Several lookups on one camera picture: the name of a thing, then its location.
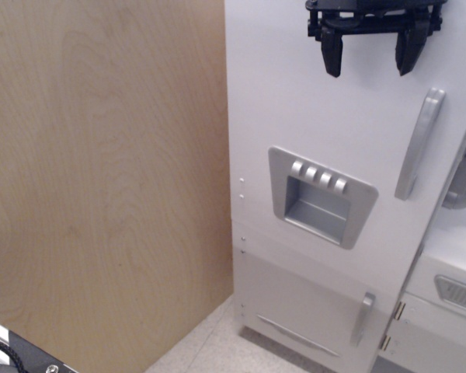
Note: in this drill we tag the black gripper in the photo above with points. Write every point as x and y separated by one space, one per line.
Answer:
414 21

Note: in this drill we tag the white toy fridge door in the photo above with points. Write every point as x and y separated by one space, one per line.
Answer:
359 124

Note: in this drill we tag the grey ice dispenser panel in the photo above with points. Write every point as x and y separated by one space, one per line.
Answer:
319 200

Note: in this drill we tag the grey oven vent panel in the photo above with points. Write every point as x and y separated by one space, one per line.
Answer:
451 291

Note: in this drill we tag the brass upper hinge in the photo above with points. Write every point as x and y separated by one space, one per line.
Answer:
399 310

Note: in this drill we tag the brass hinge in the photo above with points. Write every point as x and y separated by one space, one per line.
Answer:
385 342
399 310

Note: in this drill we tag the white lower freezer door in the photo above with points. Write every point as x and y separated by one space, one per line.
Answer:
304 305

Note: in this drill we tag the brass lower hinge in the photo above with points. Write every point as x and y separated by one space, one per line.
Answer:
385 342

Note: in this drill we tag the white toy kitchen counter unit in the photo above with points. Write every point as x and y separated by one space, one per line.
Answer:
431 333

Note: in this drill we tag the grey upper door handle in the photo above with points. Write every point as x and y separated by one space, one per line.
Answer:
414 154

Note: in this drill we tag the grey door handle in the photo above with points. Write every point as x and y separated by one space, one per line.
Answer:
414 154
363 315

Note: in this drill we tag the grey lower door handle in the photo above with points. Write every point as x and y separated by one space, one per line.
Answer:
363 315

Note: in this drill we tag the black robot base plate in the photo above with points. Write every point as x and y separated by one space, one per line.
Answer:
20 355

